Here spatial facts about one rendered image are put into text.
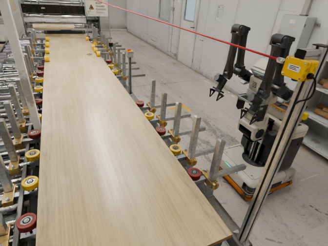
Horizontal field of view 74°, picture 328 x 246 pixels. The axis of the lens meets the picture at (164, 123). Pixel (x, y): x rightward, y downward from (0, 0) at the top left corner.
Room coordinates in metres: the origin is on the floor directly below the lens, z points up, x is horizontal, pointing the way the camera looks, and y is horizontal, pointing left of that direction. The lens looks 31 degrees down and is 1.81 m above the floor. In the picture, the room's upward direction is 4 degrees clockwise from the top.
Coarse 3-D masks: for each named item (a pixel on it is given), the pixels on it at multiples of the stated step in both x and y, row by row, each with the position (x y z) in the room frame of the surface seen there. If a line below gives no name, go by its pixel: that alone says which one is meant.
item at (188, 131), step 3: (201, 126) 1.61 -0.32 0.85; (204, 126) 1.61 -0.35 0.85; (186, 129) 1.54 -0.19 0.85; (189, 129) 1.55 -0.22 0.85; (201, 129) 1.58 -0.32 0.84; (204, 129) 1.59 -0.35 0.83; (180, 132) 1.49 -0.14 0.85; (183, 132) 1.50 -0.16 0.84; (186, 132) 1.51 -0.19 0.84; (189, 132) 1.52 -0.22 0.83; (162, 135) 1.43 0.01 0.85; (165, 135) 1.43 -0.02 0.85; (168, 135) 1.44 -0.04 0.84; (180, 135) 1.49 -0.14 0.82; (162, 138) 1.41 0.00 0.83; (165, 138) 1.43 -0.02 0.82
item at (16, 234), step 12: (36, 84) 2.27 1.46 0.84; (36, 96) 2.06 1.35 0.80; (0, 108) 2.09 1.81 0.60; (36, 144) 1.43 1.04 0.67; (24, 156) 1.08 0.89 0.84; (24, 168) 0.97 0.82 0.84; (36, 168) 1.20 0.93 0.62; (0, 192) 0.98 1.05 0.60; (36, 204) 0.93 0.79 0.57; (12, 216) 0.73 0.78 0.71
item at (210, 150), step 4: (208, 148) 1.34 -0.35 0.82; (212, 148) 1.34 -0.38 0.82; (196, 152) 1.28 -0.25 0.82; (200, 152) 1.28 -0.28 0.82; (204, 152) 1.29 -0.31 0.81; (208, 152) 1.31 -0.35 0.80; (212, 152) 1.33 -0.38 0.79; (176, 156) 1.22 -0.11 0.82; (180, 156) 1.22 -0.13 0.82; (184, 156) 1.23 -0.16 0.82; (196, 156) 1.26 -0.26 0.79; (180, 160) 1.21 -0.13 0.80
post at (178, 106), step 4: (176, 104) 1.43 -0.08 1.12; (180, 104) 1.42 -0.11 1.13; (176, 108) 1.43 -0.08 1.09; (180, 108) 1.42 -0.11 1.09; (176, 112) 1.42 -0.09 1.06; (180, 112) 1.43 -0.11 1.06; (176, 116) 1.42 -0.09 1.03; (180, 116) 1.43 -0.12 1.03; (176, 120) 1.41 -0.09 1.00; (176, 124) 1.42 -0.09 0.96; (176, 128) 1.42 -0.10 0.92; (176, 132) 1.42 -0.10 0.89; (172, 144) 1.43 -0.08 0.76
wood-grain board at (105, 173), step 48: (48, 96) 1.87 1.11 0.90; (96, 96) 1.95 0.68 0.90; (48, 144) 1.14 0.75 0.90; (96, 144) 1.18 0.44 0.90; (144, 144) 1.22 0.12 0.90; (48, 192) 0.75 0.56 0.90; (96, 192) 0.78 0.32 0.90; (144, 192) 0.80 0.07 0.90; (192, 192) 0.82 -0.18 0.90; (48, 240) 0.51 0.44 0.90; (96, 240) 0.53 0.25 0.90; (144, 240) 0.54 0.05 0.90; (192, 240) 0.56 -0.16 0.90
